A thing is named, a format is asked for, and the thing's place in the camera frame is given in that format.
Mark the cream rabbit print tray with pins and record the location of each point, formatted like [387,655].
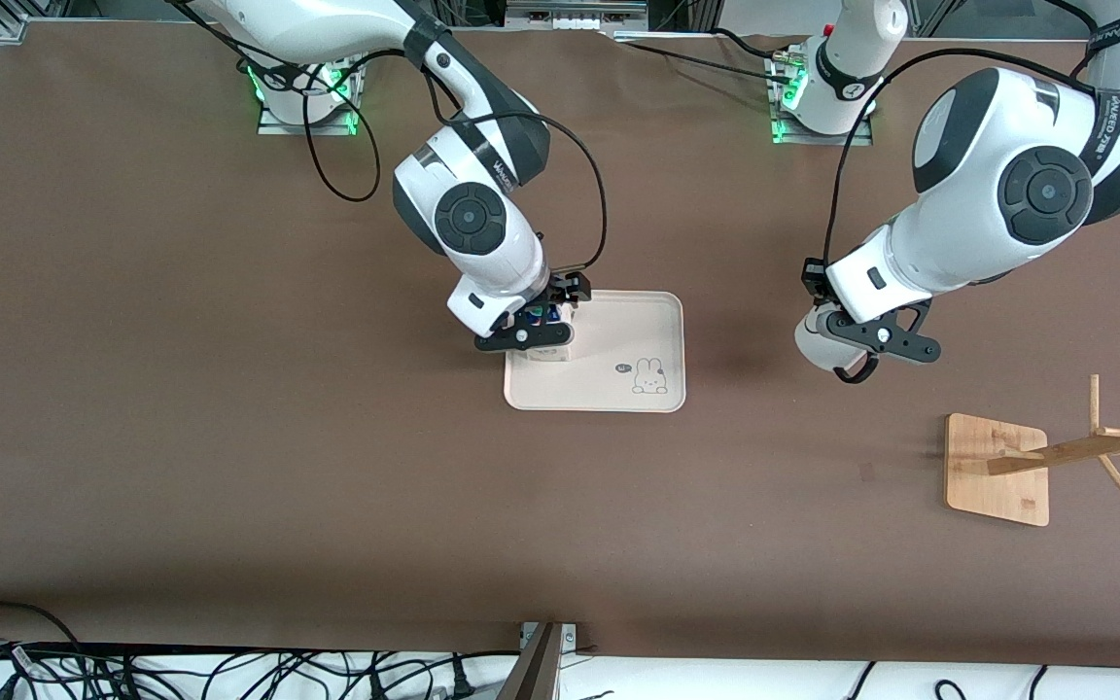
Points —
[628,331]

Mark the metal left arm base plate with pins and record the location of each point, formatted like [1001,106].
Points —
[786,138]

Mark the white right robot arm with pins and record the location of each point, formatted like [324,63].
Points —
[482,243]

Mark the wooden mug tree stand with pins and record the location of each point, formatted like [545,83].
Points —
[993,476]

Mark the blue white milk carton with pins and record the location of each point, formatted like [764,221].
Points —
[548,355]

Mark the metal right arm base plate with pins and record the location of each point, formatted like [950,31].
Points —
[273,124]

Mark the aluminium profile post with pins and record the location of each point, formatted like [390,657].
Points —
[541,671]

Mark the brown table cover sheet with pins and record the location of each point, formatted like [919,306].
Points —
[229,467]

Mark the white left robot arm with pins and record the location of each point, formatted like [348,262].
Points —
[988,194]

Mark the white ledge panel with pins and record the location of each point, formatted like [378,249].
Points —
[716,681]

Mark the grey equipment box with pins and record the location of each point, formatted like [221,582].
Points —
[575,12]

